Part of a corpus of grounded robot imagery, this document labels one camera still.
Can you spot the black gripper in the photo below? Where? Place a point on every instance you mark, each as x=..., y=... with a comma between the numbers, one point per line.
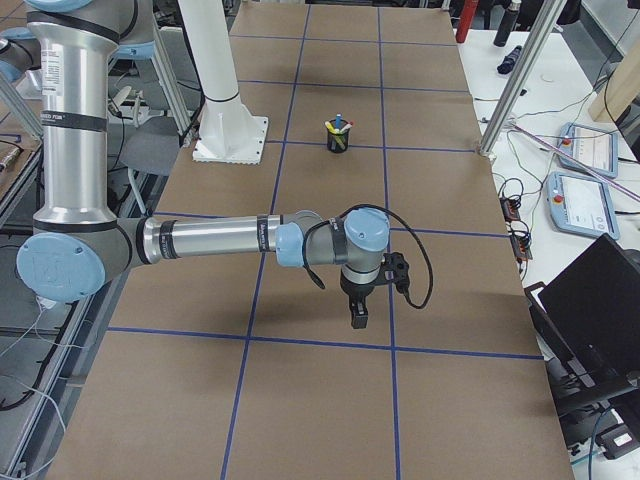
x=356, y=291

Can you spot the yellow highlighter pen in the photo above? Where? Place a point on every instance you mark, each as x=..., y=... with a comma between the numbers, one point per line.
x=330, y=127

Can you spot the red capped white marker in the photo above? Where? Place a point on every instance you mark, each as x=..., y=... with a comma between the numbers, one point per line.
x=347, y=127

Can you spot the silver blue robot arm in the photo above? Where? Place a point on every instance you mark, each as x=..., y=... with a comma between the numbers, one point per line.
x=79, y=244

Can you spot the brown paper table cover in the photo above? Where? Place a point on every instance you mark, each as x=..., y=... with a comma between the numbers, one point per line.
x=233, y=367

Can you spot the orange black usb hub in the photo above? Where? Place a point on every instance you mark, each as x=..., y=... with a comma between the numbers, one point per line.
x=510, y=208

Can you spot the black mesh pen cup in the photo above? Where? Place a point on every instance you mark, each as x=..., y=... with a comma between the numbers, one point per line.
x=332, y=147

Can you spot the black laptop computer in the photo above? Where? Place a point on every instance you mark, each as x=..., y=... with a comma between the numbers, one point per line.
x=589, y=316

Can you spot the near blue teach pendant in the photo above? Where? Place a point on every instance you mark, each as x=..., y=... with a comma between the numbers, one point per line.
x=581, y=205

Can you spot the blue teach pendant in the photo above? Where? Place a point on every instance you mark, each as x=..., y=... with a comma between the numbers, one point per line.
x=596, y=148
x=581, y=205

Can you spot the folded dark blue umbrella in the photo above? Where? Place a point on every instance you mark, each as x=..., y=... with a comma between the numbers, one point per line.
x=509, y=62

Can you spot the far blue teach pendant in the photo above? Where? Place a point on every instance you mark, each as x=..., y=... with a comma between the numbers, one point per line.
x=596, y=148

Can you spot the black bottle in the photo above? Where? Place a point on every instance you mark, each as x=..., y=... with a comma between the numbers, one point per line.
x=507, y=23

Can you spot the red cylinder bottle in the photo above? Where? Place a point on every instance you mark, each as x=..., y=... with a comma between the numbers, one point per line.
x=465, y=20

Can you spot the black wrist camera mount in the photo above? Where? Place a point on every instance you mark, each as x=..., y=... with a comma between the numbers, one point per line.
x=394, y=270

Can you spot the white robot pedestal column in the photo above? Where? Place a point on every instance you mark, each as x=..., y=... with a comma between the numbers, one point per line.
x=228, y=132

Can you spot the aluminium frame post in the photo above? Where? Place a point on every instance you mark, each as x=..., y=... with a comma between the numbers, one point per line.
x=536, y=40

